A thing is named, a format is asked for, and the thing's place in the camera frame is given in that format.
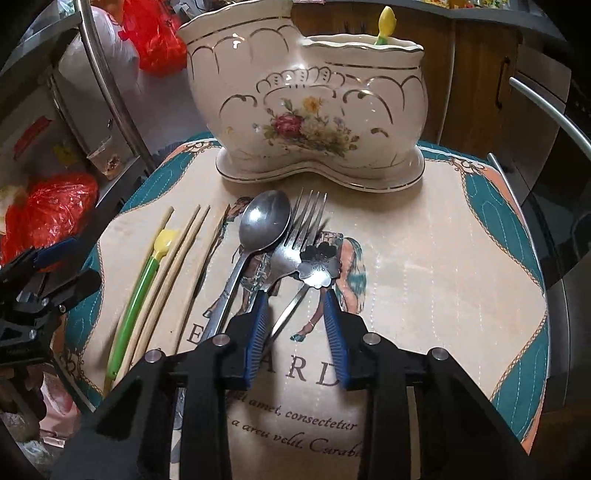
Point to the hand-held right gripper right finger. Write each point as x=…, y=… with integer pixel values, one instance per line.
x=334, y=341

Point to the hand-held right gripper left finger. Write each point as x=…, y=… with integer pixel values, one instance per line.
x=256, y=341

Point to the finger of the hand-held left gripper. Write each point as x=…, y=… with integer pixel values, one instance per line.
x=74, y=286
x=53, y=256

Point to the yellow green plastic spoon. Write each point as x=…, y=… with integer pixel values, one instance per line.
x=384, y=21
x=138, y=304

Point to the flower shaped metal spoon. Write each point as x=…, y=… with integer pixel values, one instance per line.
x=318, y=265

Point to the silver metal fork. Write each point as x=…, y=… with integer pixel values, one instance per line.
x=286, y=258

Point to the large metal spoon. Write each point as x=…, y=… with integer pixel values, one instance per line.
x=263, y=221

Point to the floral ceramic utensil holder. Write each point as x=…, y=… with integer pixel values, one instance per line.
x=300, y=92

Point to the red plastic bag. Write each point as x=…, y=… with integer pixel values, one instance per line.
x=51, y=212
x=157, y=41

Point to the pink plastic bag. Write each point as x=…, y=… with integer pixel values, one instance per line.
x=60, y=397

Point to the printed quilted mat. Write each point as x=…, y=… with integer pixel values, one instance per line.
x=415, y=277

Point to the white box red label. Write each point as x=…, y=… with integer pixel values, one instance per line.
x=41, y=152

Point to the clear plastic cup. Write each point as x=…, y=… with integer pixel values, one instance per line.
x=108, y=159

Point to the white plastic bag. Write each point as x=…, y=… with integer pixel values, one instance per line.
x=115, y=64

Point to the chrome tube frame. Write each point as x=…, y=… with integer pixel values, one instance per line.
x=545, y=104
x=102, y=64

